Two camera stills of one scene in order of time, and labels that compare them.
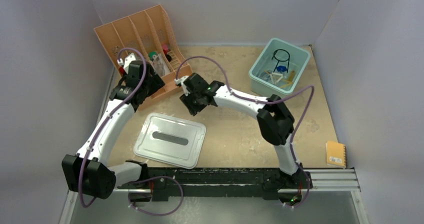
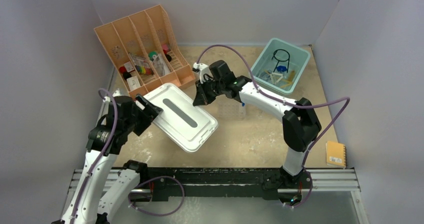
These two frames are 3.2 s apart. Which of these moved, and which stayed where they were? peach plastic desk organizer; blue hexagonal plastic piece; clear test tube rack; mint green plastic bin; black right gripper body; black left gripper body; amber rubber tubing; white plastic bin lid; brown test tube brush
Moved: white plastic bin lid; black right gripper body; black left gripper body
Stayed: brown test tube brush; mint green plastic bin; peach plastic desk organizer; amber rubber tubing; blue hexagonal plastic piece; clear test tube rack
